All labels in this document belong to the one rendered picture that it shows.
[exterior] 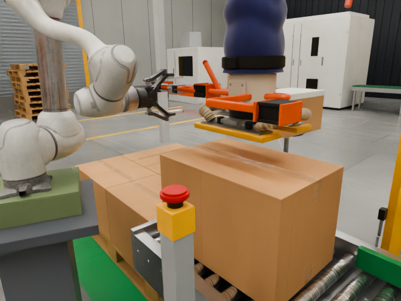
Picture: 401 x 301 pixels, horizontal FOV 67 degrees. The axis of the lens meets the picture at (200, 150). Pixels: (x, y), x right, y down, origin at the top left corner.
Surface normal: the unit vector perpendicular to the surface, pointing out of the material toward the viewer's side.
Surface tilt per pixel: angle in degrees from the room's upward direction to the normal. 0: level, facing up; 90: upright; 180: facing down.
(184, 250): 90
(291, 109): 90
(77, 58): 90
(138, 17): 90
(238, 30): 78
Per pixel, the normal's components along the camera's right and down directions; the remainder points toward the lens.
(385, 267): -0.77, 0.19
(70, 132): 0.93, 0.06
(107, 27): 0.66, 0.21
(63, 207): 0.36, 0.26
